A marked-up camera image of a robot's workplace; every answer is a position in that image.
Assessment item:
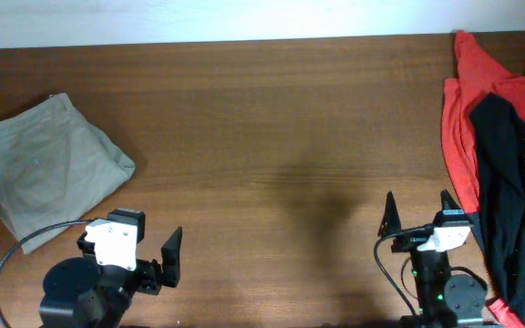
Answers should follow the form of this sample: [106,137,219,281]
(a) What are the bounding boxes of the khaki shorts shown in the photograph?
[0,93,136,253]

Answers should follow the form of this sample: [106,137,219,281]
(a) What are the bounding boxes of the black cable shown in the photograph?
[0,220,93,328]
[372,225,489,320]

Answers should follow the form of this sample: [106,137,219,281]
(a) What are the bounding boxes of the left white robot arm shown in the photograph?
[39,227,182,328]

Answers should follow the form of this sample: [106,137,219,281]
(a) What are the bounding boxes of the black garment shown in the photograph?
[469,93,525,325]

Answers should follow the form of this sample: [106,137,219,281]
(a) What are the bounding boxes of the left black cable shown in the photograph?
[0,220,93,328]

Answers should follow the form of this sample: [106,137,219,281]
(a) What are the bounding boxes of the red garment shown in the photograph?
[441,31,525,327]

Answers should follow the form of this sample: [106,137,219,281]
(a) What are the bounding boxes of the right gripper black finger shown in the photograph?
[440,190,461,214]
[377,191,401,238]

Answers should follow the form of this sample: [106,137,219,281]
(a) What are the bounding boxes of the right black cable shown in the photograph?
[372,225,489,320]

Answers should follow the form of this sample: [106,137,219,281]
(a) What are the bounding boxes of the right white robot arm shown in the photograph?
[373,190,488,328]

